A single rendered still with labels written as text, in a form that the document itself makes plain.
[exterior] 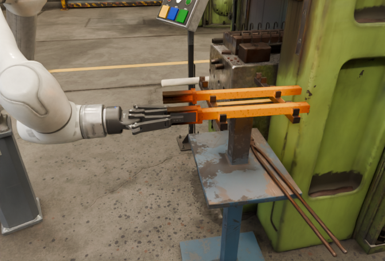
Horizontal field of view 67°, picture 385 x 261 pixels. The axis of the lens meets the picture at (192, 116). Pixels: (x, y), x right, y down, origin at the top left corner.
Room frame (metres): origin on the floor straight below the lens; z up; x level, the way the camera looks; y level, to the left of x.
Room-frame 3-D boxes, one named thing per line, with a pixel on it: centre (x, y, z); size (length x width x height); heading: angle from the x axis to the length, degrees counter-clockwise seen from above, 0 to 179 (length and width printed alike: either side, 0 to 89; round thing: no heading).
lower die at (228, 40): (1.47, -0.38, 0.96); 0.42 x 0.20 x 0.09; 102
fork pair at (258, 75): (0.97, -0.14, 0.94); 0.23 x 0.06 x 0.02; 100
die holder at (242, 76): (1.41, -0.41, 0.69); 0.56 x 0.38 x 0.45; 102
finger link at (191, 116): (0.69, 0.02, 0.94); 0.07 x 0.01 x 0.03; 98
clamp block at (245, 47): (1.26, -0.27, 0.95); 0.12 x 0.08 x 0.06; 102
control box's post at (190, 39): (1.95, 0.01, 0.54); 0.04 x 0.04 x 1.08; 12
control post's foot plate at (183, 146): (1.96, 0.01, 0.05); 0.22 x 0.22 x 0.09; 12
